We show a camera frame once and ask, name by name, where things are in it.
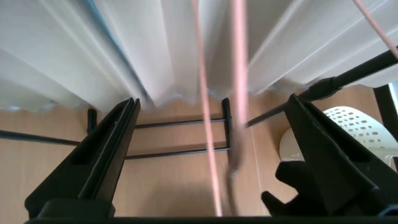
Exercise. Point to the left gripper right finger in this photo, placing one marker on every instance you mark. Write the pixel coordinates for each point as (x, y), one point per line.
(351, 193)

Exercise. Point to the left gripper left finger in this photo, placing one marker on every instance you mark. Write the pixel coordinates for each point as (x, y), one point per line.
(77, 186)

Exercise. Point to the white laundry basket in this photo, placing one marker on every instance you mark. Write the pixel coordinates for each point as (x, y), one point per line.
(290, 146)

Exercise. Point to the black clothes rack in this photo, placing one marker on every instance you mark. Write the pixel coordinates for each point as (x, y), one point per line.
(357, 70)

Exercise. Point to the beige curtain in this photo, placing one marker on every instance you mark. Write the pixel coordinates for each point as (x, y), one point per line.
(62, 46)

